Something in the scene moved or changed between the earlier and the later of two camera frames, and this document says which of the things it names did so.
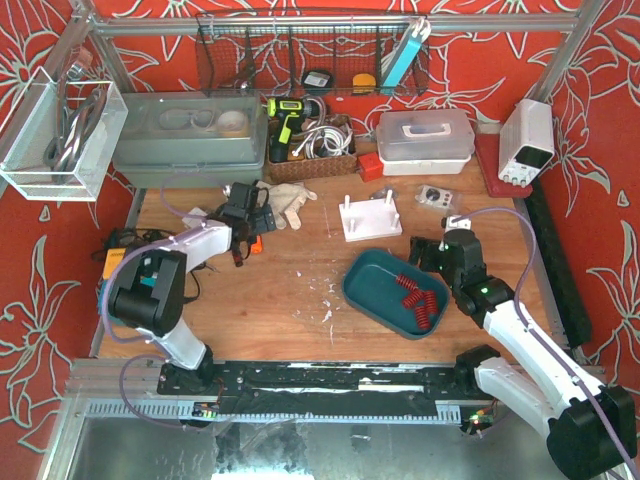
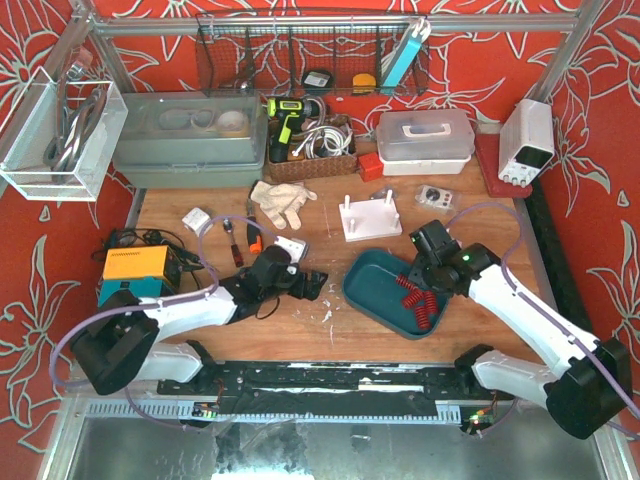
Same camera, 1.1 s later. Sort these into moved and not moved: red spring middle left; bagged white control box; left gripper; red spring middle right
Moved: left gripper
Not moved: red spring middle left; red spring middle right; bagged white control box
